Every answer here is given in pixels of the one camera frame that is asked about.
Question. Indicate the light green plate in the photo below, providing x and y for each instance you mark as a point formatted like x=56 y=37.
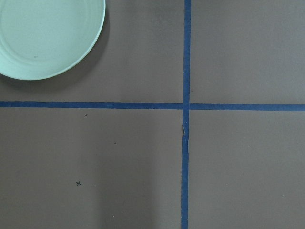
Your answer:
x=40 y=39

